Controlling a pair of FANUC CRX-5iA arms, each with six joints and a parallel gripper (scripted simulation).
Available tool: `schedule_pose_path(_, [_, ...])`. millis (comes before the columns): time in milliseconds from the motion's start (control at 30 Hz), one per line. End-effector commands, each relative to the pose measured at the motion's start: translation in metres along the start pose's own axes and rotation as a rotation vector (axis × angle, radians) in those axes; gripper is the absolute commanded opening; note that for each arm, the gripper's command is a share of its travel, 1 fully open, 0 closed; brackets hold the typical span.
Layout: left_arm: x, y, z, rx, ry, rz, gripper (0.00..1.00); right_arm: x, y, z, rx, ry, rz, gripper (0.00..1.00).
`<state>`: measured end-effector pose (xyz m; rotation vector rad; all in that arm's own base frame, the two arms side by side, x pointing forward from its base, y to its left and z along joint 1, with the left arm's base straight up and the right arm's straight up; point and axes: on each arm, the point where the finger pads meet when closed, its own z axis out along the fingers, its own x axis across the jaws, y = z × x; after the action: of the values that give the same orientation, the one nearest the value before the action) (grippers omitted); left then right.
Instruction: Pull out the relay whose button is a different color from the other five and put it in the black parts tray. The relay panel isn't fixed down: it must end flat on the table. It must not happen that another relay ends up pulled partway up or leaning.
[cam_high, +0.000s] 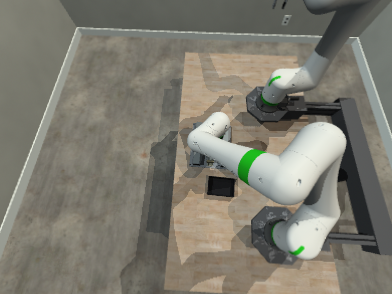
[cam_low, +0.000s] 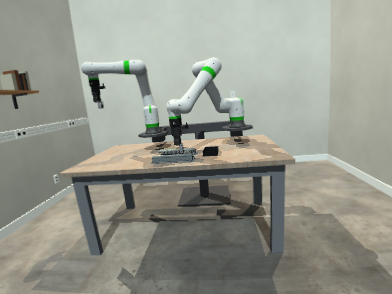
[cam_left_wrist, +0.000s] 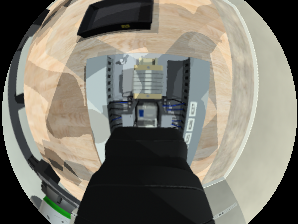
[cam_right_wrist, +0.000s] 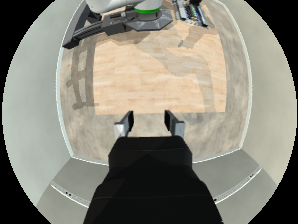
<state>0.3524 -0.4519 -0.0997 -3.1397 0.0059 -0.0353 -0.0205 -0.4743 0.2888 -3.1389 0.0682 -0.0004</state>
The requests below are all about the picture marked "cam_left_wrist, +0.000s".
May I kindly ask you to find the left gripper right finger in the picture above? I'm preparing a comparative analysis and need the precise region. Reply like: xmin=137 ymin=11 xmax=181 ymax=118
xmin=156 ymin=101 xmax=172 ymax=128

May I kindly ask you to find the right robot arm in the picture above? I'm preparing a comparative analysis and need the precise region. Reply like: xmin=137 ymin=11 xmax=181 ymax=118
xmin=31 ymin=181 xmax=77 ymax=224

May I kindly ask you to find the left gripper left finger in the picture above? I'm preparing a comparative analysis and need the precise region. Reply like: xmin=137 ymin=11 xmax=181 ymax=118
xmin=121 ymin=101 xmax=138 ymax=127

